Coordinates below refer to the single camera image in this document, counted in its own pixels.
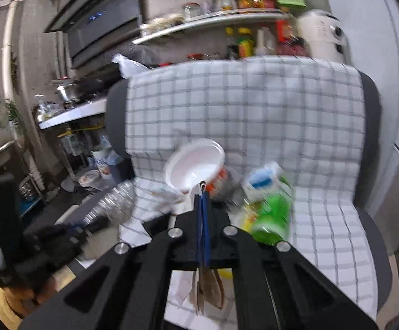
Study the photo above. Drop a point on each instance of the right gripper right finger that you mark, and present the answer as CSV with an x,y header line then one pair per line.
x,y
275,287

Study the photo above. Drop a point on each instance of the steel pot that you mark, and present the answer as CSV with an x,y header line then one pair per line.
x,y
68,93

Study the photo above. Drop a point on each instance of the clear crushed plastic bottle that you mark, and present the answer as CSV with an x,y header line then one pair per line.
x,y
117,205

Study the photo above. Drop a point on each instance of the black range hood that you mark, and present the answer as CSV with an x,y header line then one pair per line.
x,y
94,26

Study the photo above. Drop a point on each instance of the green tea bottle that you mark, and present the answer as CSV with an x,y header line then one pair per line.
x,y
268,213

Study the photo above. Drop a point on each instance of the grey refrigerator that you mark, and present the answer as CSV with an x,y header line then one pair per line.
x,y
372,31

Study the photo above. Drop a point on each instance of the white wall shelf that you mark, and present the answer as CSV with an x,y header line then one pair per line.
x,y
218,19

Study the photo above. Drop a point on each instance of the white kitchen counter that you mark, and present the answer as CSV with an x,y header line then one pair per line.
x,y
91,108

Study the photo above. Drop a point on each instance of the white rice cooker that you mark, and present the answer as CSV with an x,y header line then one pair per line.
x,y
323,36

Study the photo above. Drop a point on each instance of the blue white milk carton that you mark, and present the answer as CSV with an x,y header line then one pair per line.
x,y
261,182

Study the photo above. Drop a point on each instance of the orange white paper bowl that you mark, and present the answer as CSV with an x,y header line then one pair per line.
x,y
202,160

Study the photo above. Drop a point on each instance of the white paper bag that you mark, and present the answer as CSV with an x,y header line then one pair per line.
x,y
206,288

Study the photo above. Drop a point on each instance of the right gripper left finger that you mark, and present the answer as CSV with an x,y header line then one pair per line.
x,y
128,287

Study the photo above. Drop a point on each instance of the white black grid cloth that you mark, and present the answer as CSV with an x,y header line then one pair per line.
x,y
247,137

